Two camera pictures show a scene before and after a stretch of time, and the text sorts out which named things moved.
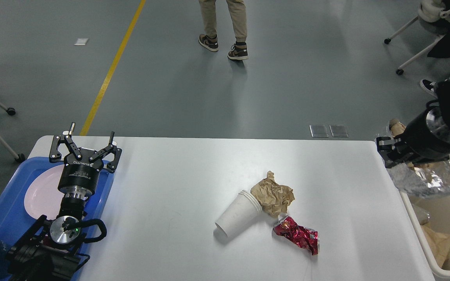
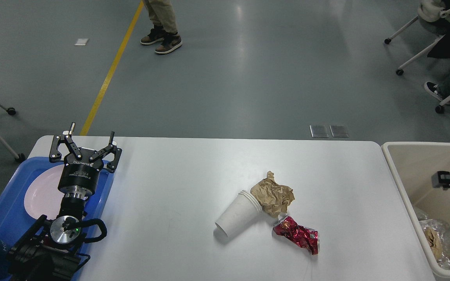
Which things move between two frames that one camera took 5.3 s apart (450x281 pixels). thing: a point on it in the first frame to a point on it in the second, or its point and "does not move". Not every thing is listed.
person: (237, 10) to (161, 14)
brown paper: (274, 198) does not move
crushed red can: (306, 237) does not move
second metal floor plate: (338, 131) does not move
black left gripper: (79, 175) does not move
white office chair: (431, 11) does not move
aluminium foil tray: (423, 216) does not move
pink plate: (43, 198) does not move
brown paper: (395, 127) to (433, 239)
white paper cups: (244, 209) does not move
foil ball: (429, 180) to (440, 236)
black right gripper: (418, 141) to (444, 179)
